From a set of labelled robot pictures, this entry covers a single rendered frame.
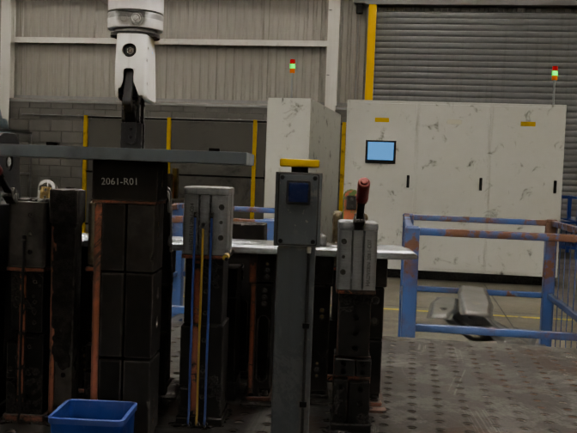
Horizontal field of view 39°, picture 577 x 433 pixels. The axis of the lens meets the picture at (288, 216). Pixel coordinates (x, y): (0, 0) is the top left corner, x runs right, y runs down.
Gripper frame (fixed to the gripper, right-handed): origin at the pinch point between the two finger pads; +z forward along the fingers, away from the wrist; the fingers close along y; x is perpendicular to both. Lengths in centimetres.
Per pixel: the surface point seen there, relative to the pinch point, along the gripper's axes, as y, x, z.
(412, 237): 192, -76, 29
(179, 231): 332, 31, 40
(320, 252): 22.4, -30.9, 19.1
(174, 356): 64, 0, 49
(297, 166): -4.4, -25.4, 3.8
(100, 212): -3.5, 3.9, 11.8
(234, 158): -7.8, -16.2, 3.0
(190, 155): -7.5, -9.7, 2.7
